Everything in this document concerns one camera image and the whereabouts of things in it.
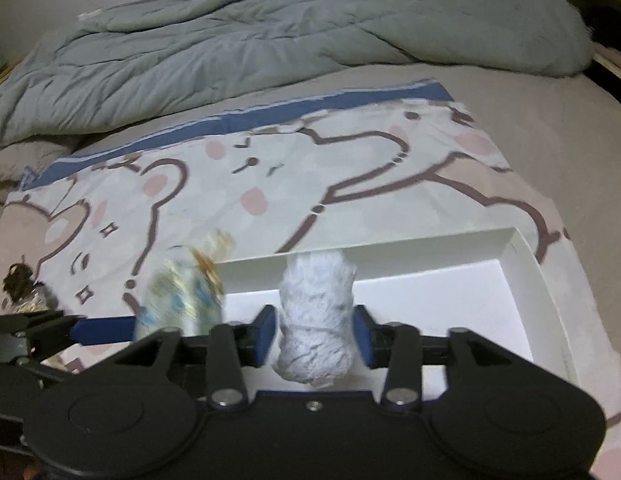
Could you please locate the wooden shelf with clothes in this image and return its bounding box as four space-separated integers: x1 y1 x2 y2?
575 0 621 91

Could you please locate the cartoon bear print cloth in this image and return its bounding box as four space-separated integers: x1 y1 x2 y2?
0 0 621 411

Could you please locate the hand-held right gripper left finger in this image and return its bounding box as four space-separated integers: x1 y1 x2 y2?
113 305 277 410

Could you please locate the white yarn ball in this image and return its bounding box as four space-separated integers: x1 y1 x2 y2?
273 249 357 390

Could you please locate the wooden bedside shelf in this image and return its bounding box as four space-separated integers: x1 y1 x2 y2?
0 35 21 93

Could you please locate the white cardboard box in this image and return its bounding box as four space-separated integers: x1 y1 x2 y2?
213 226 581 401

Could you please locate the clear bag with brown tassel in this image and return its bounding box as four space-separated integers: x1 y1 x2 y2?
1 255 58 313

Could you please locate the patterned fabric pouch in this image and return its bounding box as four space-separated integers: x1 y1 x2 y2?
134 230 236 338

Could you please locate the beige fleece blanket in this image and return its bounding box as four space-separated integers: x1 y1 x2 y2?
0 135 78 196

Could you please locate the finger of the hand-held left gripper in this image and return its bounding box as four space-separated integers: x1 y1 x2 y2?
20 315 137 361
25 360 84 383

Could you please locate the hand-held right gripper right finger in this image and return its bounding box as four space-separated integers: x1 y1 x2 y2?
353 305 514 411

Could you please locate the printed bear blanket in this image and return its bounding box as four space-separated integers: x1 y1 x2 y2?
0 77 621 480

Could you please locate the grey quilt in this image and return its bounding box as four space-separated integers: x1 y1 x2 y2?
0 0 595 148

